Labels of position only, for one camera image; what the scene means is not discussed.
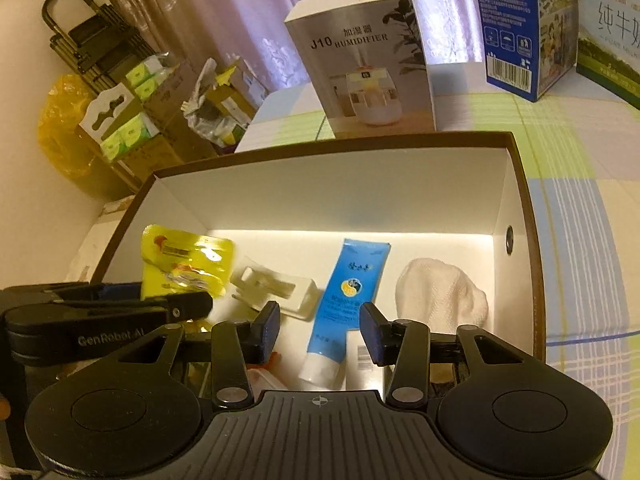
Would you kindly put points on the large cardboard box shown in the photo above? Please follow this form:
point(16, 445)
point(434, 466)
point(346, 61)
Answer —
point(172, 97)

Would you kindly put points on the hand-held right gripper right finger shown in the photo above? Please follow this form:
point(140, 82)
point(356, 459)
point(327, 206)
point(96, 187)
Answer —
point(372, 335)

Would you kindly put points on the yellow snack packet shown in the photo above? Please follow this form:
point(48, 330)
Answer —
point(170, 260)

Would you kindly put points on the pink curtain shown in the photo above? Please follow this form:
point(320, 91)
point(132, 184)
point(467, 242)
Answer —
point(240, 10)

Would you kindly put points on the blue milk carton box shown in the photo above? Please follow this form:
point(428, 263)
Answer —
point(505, 20)

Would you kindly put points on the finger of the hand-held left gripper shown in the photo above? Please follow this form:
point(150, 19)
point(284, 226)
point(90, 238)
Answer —
point(185, 305)
point(120, 291)

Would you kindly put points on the green milk carton box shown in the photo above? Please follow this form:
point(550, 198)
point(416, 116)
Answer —
point(610, 35)

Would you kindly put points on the white plastic holder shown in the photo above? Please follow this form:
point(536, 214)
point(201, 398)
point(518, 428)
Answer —
point(280, 292)

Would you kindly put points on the large white box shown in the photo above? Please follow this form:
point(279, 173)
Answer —
point(350, 185)

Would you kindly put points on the white cloth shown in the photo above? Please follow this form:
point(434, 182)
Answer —
point(440, 295)

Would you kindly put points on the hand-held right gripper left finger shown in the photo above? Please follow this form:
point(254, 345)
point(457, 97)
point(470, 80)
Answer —
point(270, 332)

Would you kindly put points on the white humidifier box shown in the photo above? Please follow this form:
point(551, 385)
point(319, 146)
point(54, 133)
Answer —
point(360, 60)

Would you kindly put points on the white plastic bag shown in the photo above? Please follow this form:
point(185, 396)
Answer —
point(200, 115)

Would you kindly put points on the cardboard box with green flaps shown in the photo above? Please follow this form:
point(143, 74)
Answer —
point(240, 95)

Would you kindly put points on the black folding rack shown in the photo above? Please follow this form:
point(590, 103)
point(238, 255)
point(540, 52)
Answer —
point(90, 35)

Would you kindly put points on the blue tube with white cap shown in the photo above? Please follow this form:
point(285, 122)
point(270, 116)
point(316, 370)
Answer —
point(345, 285)

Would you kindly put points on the yellow plastic bag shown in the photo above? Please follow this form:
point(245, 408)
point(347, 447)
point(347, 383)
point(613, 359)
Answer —
point(60, 130)

